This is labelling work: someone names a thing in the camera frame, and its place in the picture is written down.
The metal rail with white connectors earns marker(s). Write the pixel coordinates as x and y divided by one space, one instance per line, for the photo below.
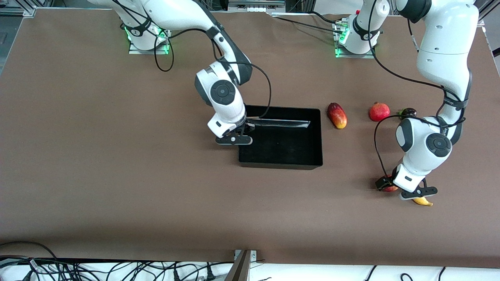
256 4

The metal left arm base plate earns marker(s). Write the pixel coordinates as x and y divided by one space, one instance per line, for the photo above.
351 56

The yellow banana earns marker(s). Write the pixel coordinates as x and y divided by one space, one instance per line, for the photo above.
424 201

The aluminium frame profile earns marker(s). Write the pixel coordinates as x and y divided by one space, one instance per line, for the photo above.
490 8
17 11

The brown table cover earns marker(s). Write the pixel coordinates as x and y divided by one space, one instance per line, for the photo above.
117 175

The red yellow mango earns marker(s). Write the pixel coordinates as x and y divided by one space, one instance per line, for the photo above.
337 115

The red pomegranate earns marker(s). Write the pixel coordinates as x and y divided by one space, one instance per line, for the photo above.
379 111

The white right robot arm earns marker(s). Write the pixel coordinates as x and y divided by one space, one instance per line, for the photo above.
226 109

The black rectangular plastic box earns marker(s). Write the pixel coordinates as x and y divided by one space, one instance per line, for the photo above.
285 148

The dark metal post with bracket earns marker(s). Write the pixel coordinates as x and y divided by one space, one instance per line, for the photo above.
242 269

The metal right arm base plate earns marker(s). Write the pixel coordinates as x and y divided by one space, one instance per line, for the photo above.
148 52

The dark purple mangosteen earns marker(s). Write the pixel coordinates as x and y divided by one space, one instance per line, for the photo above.
408 112

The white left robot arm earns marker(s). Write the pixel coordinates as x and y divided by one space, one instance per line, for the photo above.
441 47

